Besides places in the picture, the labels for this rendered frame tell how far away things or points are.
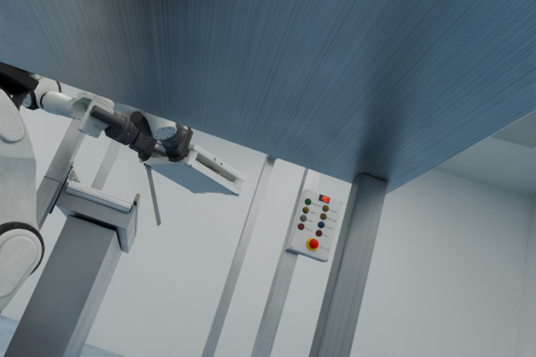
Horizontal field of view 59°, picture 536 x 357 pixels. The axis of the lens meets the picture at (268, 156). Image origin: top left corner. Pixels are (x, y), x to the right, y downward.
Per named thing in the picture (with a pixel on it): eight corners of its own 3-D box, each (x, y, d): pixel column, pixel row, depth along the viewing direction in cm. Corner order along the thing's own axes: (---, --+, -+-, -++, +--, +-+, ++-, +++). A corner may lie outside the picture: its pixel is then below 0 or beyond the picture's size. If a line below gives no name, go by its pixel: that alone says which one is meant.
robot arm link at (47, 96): (61, 125, 147) (20, 111, 155) (87, 114, 154) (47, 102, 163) (54, 92, 142) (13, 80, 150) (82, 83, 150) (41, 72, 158)
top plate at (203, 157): (193, 149, 145) (195, 143, 146) (147, 151, 162) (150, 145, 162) (245, 182, 161) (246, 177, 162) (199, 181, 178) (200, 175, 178)
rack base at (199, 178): (187, 163, 143) (190, 156, 144) (142, 164, 160) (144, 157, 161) (240, 196, 159) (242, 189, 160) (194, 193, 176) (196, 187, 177)
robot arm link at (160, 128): (177, 108, 138) (164, 88, 128) (189, 139, 134) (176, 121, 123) (141, 123, 138) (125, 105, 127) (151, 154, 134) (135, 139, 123)
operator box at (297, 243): (328, 261, 192) (343, 202, 200) (289, 248, 189) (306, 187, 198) (322, 262, 197) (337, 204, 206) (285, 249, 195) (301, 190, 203)
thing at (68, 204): (126, 229, 190) (135, 205, 193) (55, 204, 185) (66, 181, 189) (128, 253, 310) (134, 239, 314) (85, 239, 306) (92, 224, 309)
